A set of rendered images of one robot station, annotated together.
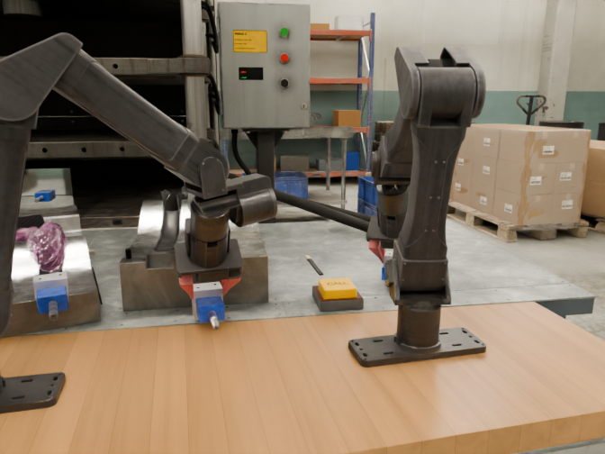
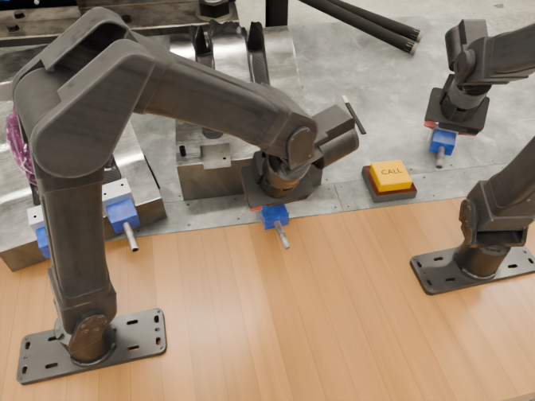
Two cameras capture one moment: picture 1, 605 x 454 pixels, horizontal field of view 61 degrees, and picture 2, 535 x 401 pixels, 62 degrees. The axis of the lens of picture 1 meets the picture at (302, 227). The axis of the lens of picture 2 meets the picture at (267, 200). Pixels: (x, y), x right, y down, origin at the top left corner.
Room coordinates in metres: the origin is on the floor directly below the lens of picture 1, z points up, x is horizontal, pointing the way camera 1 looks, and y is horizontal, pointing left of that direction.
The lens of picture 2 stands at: (0.30, 0.16, 1.41)
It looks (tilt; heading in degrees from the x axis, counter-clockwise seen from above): 48 degrees down; 0
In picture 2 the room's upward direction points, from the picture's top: straight up
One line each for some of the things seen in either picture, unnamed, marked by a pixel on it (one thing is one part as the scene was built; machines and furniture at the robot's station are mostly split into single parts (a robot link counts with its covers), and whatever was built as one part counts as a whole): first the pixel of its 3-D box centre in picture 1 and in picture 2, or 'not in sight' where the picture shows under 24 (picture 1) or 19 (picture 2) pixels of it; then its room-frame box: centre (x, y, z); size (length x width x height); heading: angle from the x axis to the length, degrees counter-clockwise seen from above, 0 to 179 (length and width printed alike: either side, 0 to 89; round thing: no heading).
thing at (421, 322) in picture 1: (418, 324); (482, 251); (0.71, -0.17, 0.84); 0.20 x 0.07 x 0.08; 104
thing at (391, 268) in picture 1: (417, 281); (493, 221); (0.72, -0.17, 0.90); 0.09 x 0.06 x 0.06; 92
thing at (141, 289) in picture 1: (200, 236); (236, 86); (1.11, 0.23, 0.87); 0.50 x 0.26 x 0.14; 9
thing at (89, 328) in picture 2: not in sight; (77, 305); (0.58, 0.40, 0.90); 0.09 x 0.06 x 0.06; 32
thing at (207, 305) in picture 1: (211, 311); (275, 218); (0.78, 0.15, 0.83); 0.13 x 0.05 x 0.05; 17
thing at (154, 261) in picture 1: (161, 267); (216, 160); (0.88, 0.25, 0.87); 0.05 x 0.05 x 0.04; 9
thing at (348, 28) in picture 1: (295, 102); not in sight; (7.29, 0.10, 1.14); 2.06 x 0.65 x 2.27; 98
